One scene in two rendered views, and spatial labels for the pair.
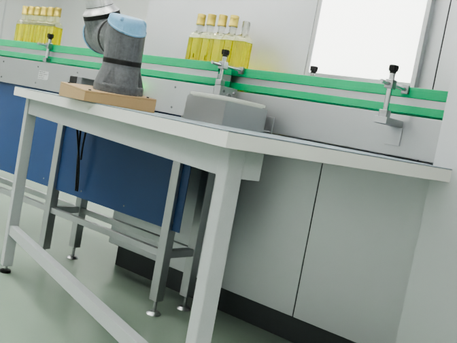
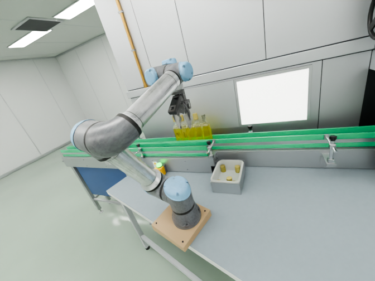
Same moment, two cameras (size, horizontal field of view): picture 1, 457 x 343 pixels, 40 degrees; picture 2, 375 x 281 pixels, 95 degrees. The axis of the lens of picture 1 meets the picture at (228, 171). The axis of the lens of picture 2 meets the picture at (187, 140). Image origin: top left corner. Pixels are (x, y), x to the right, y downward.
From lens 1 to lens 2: 151 cm
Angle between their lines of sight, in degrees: 21
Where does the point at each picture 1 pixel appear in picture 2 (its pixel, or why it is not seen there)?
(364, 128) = (303, 158)
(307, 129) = (267, 162)
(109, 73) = (183, 220)
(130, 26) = (184, 194)
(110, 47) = (177, 208)
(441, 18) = (317, 81)
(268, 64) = (216, 125)
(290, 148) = not seen: outside the picture
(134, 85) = (198, 214)
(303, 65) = (238, 122)
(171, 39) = (155, 122)
